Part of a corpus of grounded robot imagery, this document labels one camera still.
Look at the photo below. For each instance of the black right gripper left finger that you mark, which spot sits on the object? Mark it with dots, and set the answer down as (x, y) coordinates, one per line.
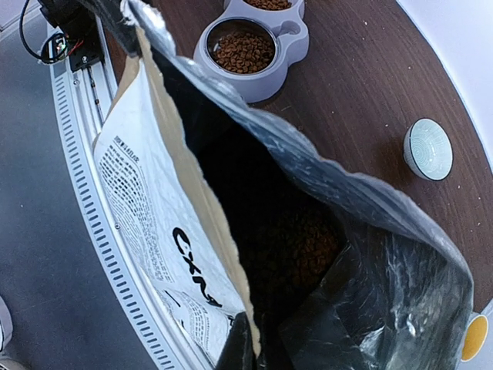
(237, 353)

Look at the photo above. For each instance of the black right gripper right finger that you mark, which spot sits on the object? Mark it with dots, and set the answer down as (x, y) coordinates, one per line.
(273, 354)

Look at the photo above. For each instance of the dog food bag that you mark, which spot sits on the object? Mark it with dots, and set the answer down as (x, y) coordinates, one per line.
(398, 294)

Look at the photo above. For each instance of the brown dog food kibble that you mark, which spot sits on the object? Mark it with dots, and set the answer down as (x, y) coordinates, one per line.
(289, 254)

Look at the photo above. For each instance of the grey double pet feeder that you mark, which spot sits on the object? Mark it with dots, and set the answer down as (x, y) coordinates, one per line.
(285, 21)

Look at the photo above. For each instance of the patterned mug yellow inside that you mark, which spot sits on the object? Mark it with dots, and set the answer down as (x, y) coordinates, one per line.
(476, 335)

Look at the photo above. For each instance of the light green ceramic bowl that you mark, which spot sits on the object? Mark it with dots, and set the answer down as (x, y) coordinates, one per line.
(427, 150)

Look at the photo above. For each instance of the steel bowl in feeder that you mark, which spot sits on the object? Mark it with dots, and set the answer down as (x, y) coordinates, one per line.
(241, 46)

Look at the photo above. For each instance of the front aluminium rail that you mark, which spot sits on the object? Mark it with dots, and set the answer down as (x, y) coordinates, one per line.
(82, 100)

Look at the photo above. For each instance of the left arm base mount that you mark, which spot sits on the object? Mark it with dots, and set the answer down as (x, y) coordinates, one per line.
(76, 39)

